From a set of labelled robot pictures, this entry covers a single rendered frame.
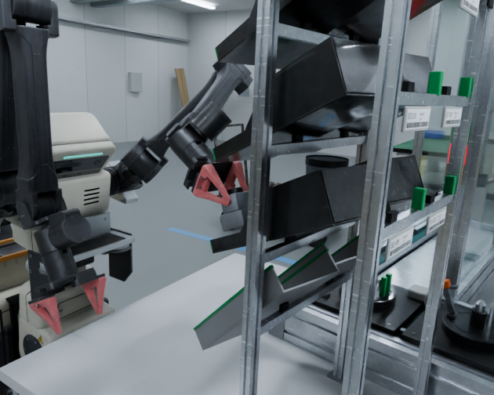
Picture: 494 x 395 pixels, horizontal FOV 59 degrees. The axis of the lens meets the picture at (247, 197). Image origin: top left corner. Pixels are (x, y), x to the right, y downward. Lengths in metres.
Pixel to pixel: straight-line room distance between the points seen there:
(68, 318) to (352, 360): 0.97
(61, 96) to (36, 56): 10.11
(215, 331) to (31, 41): 0.62
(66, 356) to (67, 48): 10.28
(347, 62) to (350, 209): 0.19
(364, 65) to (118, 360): 0.82
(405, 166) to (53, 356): 0.86
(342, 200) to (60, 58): 10.62
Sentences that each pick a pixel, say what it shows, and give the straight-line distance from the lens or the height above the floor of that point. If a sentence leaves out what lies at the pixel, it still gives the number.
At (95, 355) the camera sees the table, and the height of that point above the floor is 0.86.
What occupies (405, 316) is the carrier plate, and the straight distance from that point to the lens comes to 1.12.
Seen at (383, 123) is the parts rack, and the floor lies 1.44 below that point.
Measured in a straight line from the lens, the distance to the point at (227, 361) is 1.07.
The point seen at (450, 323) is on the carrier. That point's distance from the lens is 1.10.
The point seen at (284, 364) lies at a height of 0.86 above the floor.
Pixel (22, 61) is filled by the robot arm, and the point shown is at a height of 1.50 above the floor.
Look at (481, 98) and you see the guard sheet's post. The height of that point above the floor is 1.47.
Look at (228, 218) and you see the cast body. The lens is 0.77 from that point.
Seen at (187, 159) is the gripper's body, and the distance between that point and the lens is 0.84.
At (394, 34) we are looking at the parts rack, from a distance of 0.50.
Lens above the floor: 1.46
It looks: 14 degrees down
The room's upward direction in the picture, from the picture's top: 3 degrees clockwise
